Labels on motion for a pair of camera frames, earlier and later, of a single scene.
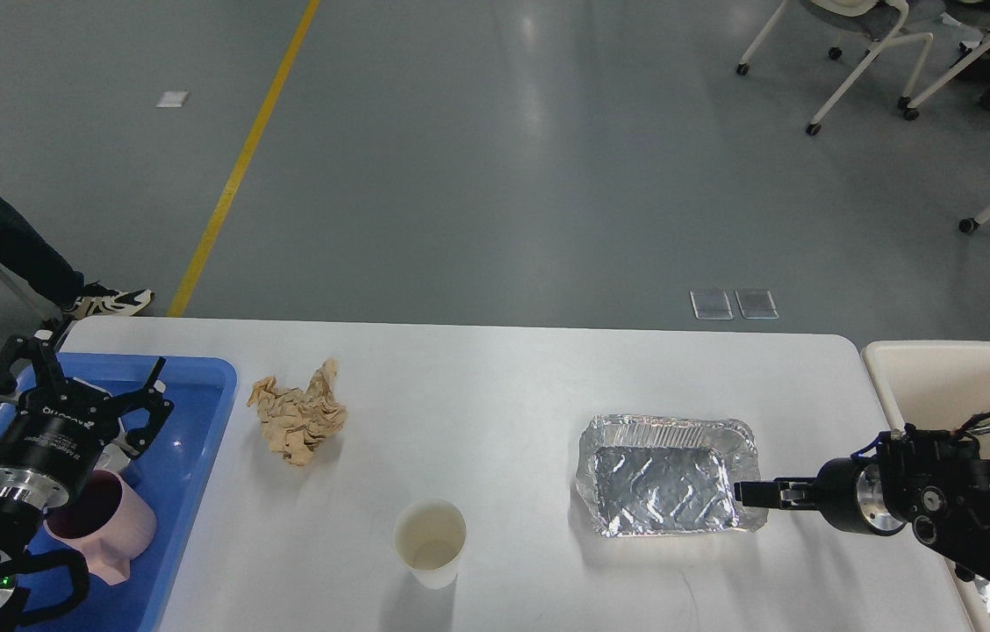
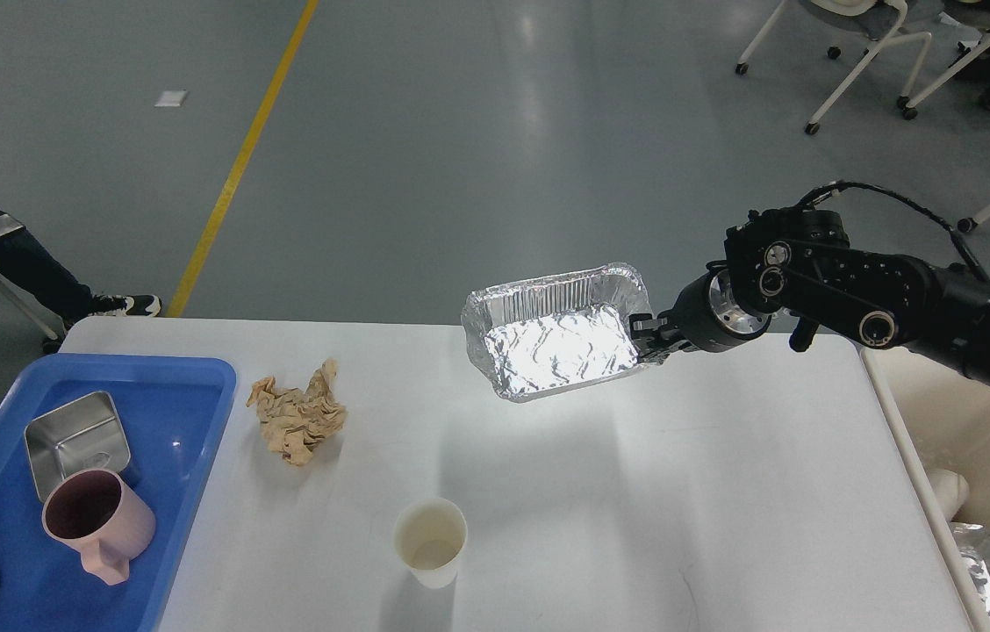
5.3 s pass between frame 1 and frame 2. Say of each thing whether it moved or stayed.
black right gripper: moved
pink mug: stayed
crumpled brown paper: stayed
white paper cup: stayed
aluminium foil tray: moved
